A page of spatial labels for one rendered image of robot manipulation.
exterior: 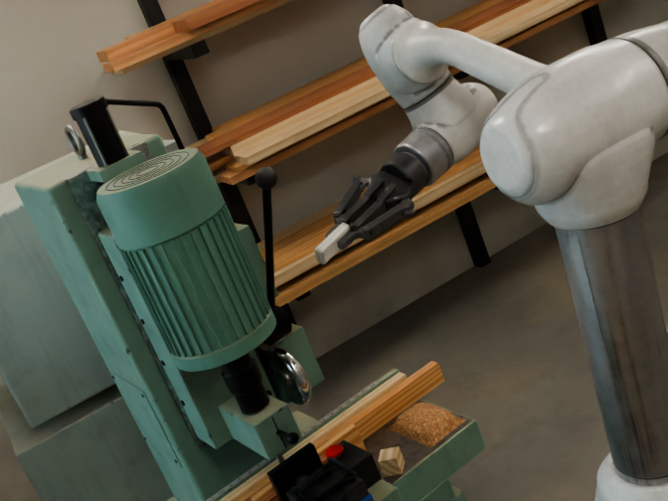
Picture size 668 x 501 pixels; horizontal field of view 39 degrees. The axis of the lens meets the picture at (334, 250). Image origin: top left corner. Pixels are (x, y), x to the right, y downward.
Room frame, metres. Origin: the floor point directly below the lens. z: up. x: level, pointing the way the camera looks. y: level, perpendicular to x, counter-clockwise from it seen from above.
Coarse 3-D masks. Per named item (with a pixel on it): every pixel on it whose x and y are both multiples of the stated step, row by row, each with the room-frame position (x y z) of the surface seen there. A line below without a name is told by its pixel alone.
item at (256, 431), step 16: (272, 400) 1.41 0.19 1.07; (224, 416) 1.46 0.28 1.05; (240, 416) 1.40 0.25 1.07; (256, 416) 1.38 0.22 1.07; (272, 416) 1.36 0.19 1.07; (288, 416) 1.37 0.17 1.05; (240, 432) 1.42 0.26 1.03; (256, 432) 1.35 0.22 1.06; (272, 432) 1.36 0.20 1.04; (256, 448) 1.38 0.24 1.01; (272, 448) 1.35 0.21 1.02
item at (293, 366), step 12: (276, 348) 1.58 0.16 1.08; (276, 360) 1.56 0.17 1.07; (288, 360) 1.54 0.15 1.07; (276, 372) 1.58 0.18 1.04; (288, 372) 1.53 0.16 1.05; (300, 372) 1.53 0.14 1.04; (288, 384) 1.56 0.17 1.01; (300, 384) 1.52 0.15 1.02; (288, 396) 1.58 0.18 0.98; (300, 396) 1.53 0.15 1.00
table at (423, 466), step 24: (408, 408) 1.52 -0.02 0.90; (384, 432) 1.47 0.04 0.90; (456, 432) 1.38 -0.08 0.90; (480, 432) 1.39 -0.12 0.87; (408, 456) 1.36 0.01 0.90; (432, 456) 1.34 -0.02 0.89; (456, 456) 1.36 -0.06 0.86; (384, 480) 1.32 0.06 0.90; (408, 480) 1.32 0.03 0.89; (432, 480) 1.34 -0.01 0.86
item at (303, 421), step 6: (294, 414) 1.85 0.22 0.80; (300, 414) 1.84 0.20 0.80; (300, 420) 1.81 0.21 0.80; (306, 420) 1.80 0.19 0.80; (312, 420) 1.79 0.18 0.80; (300, 426) 1.79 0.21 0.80; (306, 426) 1.78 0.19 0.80; (300, 432) 1.76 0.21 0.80; (456, 492) 1.36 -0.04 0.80; (462, 492) 1.36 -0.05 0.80; (174, 498) 1.71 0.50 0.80; (456, 498) 1.35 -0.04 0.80; (462, 498) 1.36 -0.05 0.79
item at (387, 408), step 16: (432, 368) 1.55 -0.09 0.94; (400, 384) 1.54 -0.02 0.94; (416, 384) 1.53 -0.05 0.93; (432, 384) 1.55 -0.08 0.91; (384, 400) 1.50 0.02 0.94; (400, 400) 1.51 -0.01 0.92; (416, 400) 1.53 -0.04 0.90; (368, 416) 1.48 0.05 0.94; (384, 416) 1.49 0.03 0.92; (336, 432) 1.46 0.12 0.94; (368, 432) 1.47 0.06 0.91
